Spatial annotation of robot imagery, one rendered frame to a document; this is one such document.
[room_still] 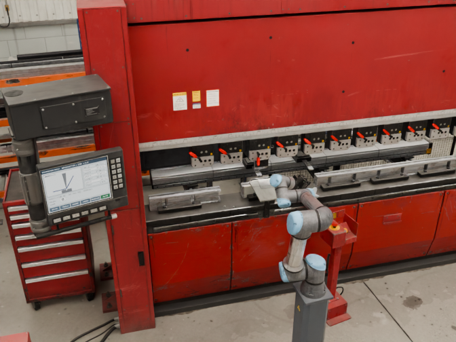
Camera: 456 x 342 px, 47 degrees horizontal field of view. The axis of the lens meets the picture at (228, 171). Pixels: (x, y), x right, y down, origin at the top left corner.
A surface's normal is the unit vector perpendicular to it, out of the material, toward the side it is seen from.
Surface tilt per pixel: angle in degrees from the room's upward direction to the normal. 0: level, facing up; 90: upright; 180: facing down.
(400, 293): 0
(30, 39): 90
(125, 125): 90
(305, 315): 90
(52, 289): 90
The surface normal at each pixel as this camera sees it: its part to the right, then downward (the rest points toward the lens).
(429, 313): 0.00, -0.87
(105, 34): 0.25, 0.48
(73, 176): 0.48, 0.43
